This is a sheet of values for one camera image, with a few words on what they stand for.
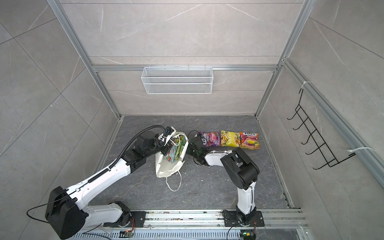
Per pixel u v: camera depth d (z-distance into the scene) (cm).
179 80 101
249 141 101
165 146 67
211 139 103
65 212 39
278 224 74
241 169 50
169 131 63
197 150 75
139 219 73
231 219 73
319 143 66
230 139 101
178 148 88
